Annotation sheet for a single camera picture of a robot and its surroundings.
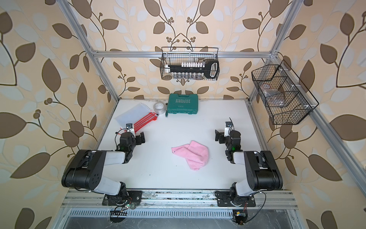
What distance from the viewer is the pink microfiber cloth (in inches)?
33.6

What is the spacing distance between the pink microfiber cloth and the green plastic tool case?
0.26 m

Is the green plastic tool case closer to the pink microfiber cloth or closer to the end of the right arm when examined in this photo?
the pink microfiber cloth

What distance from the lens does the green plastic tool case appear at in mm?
1108

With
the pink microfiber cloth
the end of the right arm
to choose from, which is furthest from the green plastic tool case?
the end of the right arm
